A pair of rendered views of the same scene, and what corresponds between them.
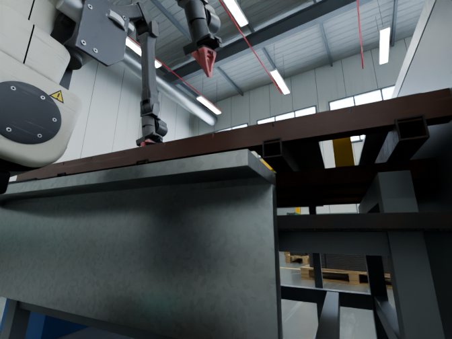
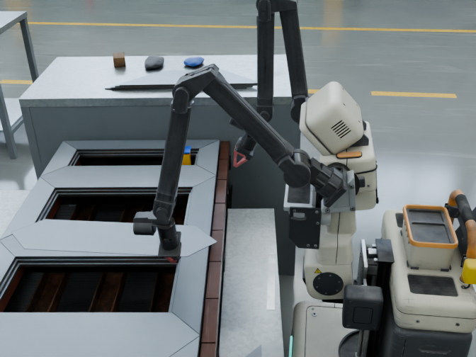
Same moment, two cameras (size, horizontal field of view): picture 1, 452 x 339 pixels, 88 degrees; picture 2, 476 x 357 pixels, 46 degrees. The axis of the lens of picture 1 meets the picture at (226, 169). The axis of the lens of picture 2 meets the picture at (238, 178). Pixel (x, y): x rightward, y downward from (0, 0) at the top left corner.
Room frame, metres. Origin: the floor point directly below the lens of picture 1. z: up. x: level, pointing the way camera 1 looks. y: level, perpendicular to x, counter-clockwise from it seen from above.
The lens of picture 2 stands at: (1.34, 1.74, 2.02)
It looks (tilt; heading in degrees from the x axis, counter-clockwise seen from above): 30 degrees down; 246
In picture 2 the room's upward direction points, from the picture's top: 1 degrees counter-clockwise
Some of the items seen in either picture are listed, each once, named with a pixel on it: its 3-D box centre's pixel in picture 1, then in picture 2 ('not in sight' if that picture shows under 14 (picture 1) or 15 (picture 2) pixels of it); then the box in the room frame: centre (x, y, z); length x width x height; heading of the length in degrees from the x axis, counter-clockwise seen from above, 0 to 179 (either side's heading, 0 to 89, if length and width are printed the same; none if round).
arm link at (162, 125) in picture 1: (155, 121); (152, 218); (1.01, 0.34, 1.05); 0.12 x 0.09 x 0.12; 150
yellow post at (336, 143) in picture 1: (342, 153); (185, 171); (0.67, -0.35, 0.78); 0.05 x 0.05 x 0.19; 64
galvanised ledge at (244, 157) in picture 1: (70, 191); (251, 320); (0.75, 0.51, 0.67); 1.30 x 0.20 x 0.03; 64
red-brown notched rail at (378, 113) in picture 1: (147, 156); (217, 251); (0.78, 0.27, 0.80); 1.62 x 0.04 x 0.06; 64
